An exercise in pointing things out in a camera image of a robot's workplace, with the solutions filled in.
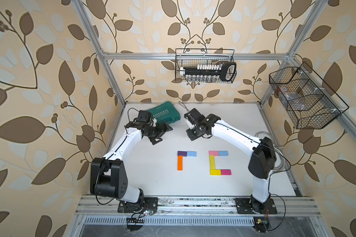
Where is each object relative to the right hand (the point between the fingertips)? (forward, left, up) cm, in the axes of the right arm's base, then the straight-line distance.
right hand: (191, 134), depth 87 cm
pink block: (-7, -15, -12) cm, 20 cm away
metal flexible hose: (-6, -53, -10) cm, 55 cm away
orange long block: (-12, +8, -13) cm, 19 cm away
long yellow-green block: (-12, -12, -14) cm, 22 cm away
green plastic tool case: (+25, +17, -7) cm, 31 cm away
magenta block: (-19, -19, -13) cm, 30 cm away
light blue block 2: (-7, -20, -12) cm, 25 cm away
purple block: (-7, +6, -11) cm, 15 cm away
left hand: (0, +15, +4) cm, 16 cm away
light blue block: (-7, 0, -12) cm, 14 cm away
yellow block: (-19, -13, -13) cm, 26 cm away
